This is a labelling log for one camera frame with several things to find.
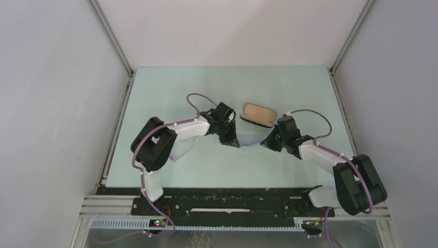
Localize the aluminium corner rail right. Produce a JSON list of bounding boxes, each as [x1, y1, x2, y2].
[[330, 0, 378, 74]]

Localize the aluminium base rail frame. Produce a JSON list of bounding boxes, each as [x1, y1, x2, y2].
[[70, 195, 400, 247]]

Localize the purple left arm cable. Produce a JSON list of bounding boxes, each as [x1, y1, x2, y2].
[[89, 92, 220, 245]]

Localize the aluminium corner rail left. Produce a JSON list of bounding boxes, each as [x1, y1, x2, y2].
[[86, 0, 134, 77]]

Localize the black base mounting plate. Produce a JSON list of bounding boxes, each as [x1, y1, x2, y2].
[[97, 186, 335, 229]]

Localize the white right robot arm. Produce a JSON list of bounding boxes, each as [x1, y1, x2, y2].
[[260, 115, 387, 216]]

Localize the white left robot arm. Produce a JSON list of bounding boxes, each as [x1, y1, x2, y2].
[[131, 102, 240, 215]]

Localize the aluminium corner rail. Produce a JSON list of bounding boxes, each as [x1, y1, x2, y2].
[[86, 0, 134, 77], [330, 0, 378, 74]]

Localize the black glasses case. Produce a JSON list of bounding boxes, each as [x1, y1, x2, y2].
[[240, 103, 276, 128]]

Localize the pink transparent sunglasses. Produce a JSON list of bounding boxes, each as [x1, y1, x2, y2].
[[169, 137, 196, 162]]

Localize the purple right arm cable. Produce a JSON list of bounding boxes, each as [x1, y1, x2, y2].
[[286, 108, 374, 248]]

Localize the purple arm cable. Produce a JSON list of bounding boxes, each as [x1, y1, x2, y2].
[[286, 108, 374, 248], [89, 92, 220, 245]]

